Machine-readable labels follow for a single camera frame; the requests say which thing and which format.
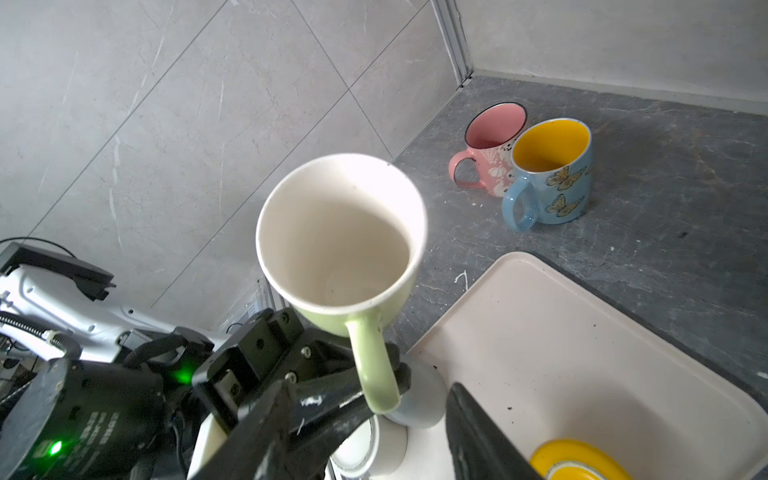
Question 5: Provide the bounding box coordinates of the light green mug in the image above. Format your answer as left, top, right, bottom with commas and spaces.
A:
255, 153, 428, 414

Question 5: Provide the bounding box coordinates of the grey mug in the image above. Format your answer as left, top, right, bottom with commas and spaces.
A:
385, 354, 448, 429

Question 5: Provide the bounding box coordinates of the beige plastic tray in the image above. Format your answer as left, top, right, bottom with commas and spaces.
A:
410, 252, 767, 479

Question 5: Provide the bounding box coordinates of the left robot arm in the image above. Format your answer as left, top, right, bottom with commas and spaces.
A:
1, 237, 372, 479

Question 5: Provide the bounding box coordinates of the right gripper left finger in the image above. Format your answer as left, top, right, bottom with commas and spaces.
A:
188, 362, 412, 480

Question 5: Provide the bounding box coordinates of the yellow mug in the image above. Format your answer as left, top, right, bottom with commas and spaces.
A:
530, 439, 632, 480

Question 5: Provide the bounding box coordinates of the white mug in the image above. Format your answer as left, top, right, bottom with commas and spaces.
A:
330, 415, 408, 478

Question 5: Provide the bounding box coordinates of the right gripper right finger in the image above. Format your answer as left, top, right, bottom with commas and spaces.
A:
446, 382, 542, 480

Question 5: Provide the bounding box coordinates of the blue butterfly mug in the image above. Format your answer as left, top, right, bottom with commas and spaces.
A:
501, 118, 593, 232

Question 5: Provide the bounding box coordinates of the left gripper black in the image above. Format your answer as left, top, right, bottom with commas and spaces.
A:
192, 307, 355, 433

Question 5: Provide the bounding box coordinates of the pink patterned mug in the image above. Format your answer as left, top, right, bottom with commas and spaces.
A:
448, 102, 528, 198

